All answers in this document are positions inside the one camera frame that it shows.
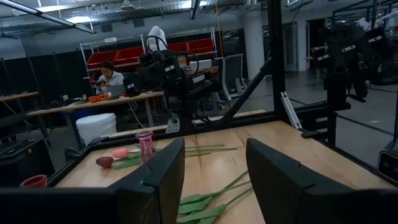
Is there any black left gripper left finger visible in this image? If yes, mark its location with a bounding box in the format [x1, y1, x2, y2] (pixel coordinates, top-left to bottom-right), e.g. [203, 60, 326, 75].
[0, 138, 187, 224]

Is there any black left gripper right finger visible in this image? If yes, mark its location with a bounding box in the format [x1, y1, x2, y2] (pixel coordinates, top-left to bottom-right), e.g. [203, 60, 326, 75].
[245, 138, 398, 224]

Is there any pink artificial tulip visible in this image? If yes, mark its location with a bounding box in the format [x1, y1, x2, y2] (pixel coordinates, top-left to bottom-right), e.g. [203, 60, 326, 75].
[179, 170, 249, 207]
[111, 144, 225, 159]

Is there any dark red artificial tulip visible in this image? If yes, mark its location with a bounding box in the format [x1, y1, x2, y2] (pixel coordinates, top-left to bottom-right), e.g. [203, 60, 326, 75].
[95, 147, 238, 170]
[176, 187, 254, 224]

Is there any pink glass vase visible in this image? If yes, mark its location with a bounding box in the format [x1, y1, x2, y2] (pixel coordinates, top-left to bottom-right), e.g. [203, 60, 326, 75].
[135, 130, 157, 166]

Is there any red glass vase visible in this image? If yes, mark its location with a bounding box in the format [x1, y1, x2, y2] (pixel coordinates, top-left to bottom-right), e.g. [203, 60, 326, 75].
[19, 174, 48, 189]

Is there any black flat clamp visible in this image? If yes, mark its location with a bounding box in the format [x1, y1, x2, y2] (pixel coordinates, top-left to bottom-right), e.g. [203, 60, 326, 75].
[300, 129, 328, 139]

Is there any white plastic bucket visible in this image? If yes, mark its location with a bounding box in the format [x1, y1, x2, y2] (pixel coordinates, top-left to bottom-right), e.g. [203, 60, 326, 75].
[75, 112, 118, 146]

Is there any long wooden workbench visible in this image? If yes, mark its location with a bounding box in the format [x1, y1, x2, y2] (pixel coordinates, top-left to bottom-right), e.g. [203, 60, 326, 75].
[26, 90, 165, 128]

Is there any orange tool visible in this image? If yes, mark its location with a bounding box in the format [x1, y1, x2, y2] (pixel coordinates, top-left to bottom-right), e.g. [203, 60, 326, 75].
[88, 93, 111, 104]

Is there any grey laptop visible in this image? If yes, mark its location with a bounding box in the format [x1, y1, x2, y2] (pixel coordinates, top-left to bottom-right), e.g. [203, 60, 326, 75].
[105, 83, 126, 97]

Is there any black equipment case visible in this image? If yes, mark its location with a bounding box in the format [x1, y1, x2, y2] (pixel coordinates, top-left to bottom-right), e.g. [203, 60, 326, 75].
[0, 138, 56, 187]

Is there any person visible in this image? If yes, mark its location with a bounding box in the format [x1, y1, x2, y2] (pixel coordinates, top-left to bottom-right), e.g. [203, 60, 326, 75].
[94, 60, 125, 96]

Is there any grey office chair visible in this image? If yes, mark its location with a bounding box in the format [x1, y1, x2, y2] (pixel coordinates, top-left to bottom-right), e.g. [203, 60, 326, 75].
[214, 54, 249, 108]

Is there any red plastic storage bin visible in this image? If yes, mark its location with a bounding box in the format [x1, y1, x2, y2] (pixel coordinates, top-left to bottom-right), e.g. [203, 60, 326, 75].
[86, 50, 119, 69]
[167, 42, 189, 52]
[114, 45, 146, 65]
[186, 38, 215, 54]

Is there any wooden side bench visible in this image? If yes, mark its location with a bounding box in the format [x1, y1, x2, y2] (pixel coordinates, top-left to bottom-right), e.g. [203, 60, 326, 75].
[0, 91, 40, 103]

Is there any white round column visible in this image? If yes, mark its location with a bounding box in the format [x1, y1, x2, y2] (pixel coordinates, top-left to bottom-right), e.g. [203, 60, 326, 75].
[242, 9, 266, 81]

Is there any white hooded cover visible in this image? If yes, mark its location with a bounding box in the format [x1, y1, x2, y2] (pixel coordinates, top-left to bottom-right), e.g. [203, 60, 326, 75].
[146, 26, 169, 52]

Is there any silver frame strip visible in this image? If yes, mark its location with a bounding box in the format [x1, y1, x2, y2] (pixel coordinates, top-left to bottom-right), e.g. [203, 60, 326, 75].
[280, 91, 303, 130]

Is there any black aluminium rig frame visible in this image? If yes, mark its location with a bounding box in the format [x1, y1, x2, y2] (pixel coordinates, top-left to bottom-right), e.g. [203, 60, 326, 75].
[46, 0, 398, 187]

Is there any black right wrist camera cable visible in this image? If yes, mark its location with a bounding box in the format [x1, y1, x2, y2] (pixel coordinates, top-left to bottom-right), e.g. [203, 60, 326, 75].
[145, 35, 200, 68]

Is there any metal wire shelf rack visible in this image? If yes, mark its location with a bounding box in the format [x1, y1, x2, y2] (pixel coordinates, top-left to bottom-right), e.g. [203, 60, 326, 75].
[79, 27, 218, 94]

